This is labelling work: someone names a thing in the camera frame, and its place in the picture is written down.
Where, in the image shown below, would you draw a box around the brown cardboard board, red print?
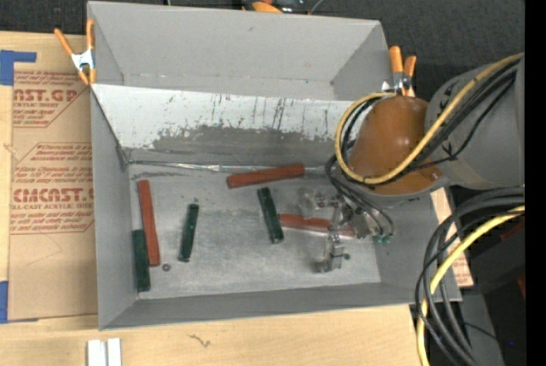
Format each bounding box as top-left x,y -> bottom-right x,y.
0,30 -> 100,323

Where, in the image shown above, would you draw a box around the dark green flat block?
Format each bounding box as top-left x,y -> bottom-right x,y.
131,229 -> 152,293
256,186 -> 285,246
177,202 -> 200,264

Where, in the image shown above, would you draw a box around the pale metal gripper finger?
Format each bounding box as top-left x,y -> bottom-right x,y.
297,186 -> 345,212
316,232 -> 346,274

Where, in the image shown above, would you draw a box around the grey metal bin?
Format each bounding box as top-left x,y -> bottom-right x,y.
86,0 -> 464,331

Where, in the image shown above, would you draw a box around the red-brown flat block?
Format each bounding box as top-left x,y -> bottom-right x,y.
225,163 -> 307,190
136,179 -> 162,268
278,213 -> 356,236

